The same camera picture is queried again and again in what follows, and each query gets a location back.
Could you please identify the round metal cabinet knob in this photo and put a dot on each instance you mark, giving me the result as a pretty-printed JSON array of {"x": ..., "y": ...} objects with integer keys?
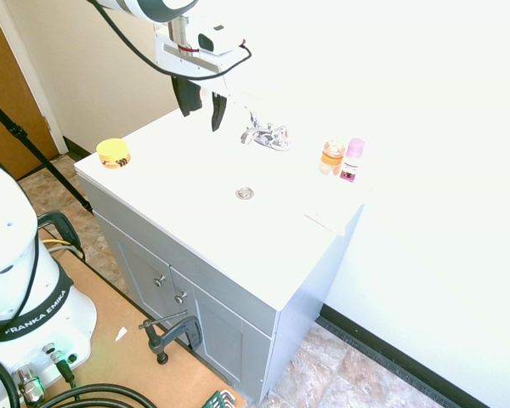
[
  {"x": 159, "y": 280},
  {"x": 180, "y": 297}
]

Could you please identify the orange soap bottle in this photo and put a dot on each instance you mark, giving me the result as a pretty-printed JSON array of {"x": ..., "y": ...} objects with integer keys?
[{"x": 332, "y": 158}]

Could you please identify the white sink countertop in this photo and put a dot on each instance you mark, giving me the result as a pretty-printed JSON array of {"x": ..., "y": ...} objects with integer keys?
[{"x": 221, "y": 191}]

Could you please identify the yellow round lidded jar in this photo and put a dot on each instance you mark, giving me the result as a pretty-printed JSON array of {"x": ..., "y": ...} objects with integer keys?
[{"x": 114, "y": 153}]

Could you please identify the chrome sink drain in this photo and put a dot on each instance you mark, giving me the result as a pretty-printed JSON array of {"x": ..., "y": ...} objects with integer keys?
[{"x": 245, "y": 193}]

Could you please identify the wooden base board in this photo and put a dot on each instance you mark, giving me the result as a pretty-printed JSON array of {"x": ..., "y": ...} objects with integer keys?
[{"x": 127, "y": 340}]

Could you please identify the black C-clamp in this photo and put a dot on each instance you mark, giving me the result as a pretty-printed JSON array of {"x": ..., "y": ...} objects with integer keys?
[{"x": 170, "y": 333}]

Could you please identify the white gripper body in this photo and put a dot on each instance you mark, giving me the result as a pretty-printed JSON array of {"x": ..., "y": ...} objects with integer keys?
[{"x": 187, "y": 59}]

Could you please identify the brown wooden door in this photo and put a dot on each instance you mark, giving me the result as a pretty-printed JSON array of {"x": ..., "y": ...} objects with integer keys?
[{"x": 8, "y": 98}]

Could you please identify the small bottle with pink cap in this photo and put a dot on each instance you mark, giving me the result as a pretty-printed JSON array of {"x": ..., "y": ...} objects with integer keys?
[{"x": 353, "y": 160}]

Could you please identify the black camera stand leg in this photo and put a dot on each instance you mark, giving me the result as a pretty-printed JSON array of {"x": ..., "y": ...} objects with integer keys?
[{"x": 34, "y": 149}]

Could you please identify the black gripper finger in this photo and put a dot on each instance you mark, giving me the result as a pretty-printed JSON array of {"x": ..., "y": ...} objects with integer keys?
[
  {"x": 218, "y": 111},
  {"x": 187, "y": 96}
]

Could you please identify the green hex key holder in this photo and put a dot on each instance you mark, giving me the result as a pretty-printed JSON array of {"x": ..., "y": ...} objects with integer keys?
[{"x": 219, "y": 400}]

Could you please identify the grey vanity cabinet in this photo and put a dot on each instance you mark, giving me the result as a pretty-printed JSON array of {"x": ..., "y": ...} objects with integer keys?
[{"x": 221, "y": 310}]

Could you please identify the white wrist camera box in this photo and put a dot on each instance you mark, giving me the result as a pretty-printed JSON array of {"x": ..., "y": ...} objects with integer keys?
[{"x": 219, "y": 37}]

